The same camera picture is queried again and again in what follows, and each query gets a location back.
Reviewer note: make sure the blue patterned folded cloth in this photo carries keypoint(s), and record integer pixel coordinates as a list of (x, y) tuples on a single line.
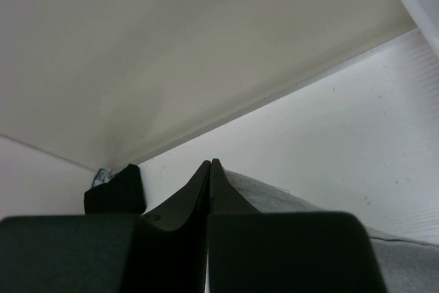
[(102, 176)]

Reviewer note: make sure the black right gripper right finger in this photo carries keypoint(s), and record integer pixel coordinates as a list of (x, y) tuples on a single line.
[(316, 251)]

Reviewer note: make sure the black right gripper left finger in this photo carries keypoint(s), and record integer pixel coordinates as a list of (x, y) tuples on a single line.
[(163, 250)]

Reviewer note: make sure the folded black tank top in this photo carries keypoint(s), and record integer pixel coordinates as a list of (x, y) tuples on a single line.
[(123, 194)]

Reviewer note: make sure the grey tank top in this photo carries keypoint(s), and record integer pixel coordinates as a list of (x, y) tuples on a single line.
[(406, 265)]

